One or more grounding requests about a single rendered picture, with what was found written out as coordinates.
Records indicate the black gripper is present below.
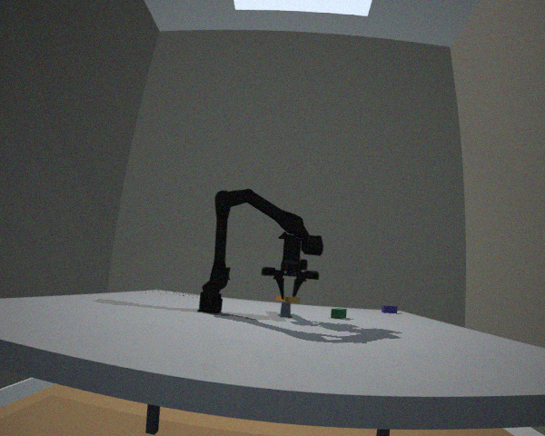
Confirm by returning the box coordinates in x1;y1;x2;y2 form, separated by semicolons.
262;253;319;299

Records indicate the green rectangular block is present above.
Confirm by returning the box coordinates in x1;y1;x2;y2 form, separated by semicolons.
331;308;346;319

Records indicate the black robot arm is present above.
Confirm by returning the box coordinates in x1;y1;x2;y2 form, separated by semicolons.
198;189;323;314

